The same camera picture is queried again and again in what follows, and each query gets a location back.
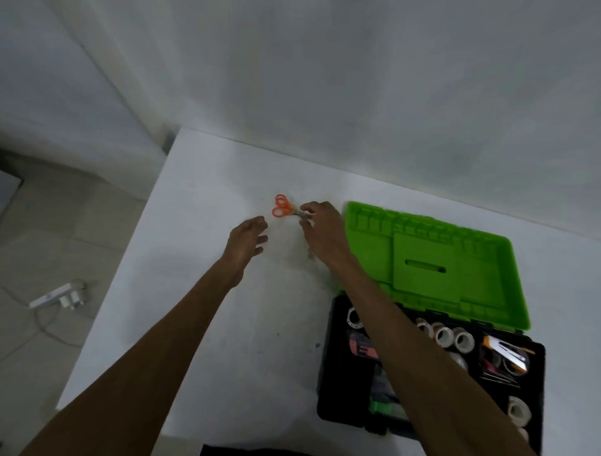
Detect person's left hand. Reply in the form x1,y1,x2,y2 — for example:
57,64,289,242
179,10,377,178
220,215,269,284

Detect person's right hand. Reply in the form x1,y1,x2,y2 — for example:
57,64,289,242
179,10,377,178
299,200,359,273

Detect orange handled scissors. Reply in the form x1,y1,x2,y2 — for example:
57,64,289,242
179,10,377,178
272,194,313,220

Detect pink capped utility knife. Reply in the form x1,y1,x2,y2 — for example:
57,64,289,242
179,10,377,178
348,333,380,361

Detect black toolbox tray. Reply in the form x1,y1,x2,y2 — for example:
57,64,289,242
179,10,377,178
319,296,545,454

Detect black toolbox with green lid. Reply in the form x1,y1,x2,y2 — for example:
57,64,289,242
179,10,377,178
317,200,547,456

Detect green utility knife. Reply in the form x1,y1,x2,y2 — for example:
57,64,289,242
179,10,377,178
368,396,407,422

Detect pink stapler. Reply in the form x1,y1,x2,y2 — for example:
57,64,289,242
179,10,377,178
478,356,522,387

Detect black tape roll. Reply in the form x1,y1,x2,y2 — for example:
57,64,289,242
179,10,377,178
502,350,530,378

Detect person's left forearm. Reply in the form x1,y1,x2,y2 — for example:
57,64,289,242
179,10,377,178
21,258,245,456

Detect person's right forearm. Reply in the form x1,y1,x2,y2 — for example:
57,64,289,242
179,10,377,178
328,256,536,456

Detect person's black clothing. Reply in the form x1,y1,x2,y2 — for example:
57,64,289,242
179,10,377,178
202,443,311,456

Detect white plug adapter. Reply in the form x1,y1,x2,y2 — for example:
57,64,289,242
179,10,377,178
58,281,88,309

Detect white power strip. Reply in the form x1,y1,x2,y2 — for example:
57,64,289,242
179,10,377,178
29,283,74,309

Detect grey cabinet panel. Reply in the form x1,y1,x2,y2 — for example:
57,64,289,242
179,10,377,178
0,170,23,219

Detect white power cable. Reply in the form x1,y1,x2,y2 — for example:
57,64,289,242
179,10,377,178
0,286,83,363

